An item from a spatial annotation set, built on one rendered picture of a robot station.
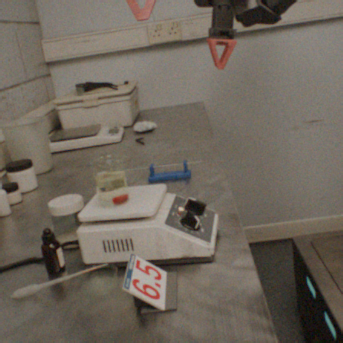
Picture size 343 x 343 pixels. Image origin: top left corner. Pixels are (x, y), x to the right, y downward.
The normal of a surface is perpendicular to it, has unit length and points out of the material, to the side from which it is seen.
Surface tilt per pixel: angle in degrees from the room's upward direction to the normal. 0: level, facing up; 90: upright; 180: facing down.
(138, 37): 90
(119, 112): 93
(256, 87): 90
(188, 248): 90
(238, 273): 0
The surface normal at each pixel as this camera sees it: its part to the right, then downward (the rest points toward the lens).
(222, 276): -0.15, -0.95
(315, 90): -0.02, 0.29
